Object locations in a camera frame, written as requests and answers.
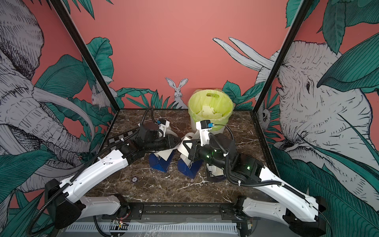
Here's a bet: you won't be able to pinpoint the paper scraps in bin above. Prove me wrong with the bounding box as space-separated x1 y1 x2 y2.
197 105 223 119

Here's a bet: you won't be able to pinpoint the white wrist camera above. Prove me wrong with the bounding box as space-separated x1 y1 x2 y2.
196 120 214 146
157 119 170 138

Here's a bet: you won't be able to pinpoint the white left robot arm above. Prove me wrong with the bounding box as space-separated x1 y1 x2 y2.
26 107 181 237

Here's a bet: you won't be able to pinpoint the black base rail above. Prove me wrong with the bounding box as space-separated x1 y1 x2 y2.
59 202 300 221

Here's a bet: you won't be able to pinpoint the blue takeout bag left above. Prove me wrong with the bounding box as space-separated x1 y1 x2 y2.
147 127 180 173

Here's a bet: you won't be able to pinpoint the black white checkerboard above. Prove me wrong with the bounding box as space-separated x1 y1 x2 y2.
107 128 137 146

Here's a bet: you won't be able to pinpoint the white receipt on middle bag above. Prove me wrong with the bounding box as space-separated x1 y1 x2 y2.
177 136 192 168

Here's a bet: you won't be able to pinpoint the green plastic bin liner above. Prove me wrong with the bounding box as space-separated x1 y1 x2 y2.
188 89 235 134

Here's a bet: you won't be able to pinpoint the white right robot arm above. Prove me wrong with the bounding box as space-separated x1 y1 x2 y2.
178 120 329 237

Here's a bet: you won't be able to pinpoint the blue takeout bag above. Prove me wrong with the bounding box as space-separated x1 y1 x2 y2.
147 127 180 173
177 131 205 180

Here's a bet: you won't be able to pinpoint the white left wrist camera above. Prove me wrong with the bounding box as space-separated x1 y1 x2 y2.
157 119 170 138

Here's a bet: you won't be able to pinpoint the blue takeout bag middle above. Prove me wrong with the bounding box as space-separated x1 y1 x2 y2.
177 131 205 180

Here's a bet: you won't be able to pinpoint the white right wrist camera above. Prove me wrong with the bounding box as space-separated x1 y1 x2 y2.
196 120 214 146

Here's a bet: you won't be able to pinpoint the dark takeout bag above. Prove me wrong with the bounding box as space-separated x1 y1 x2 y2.
206 164 226 183

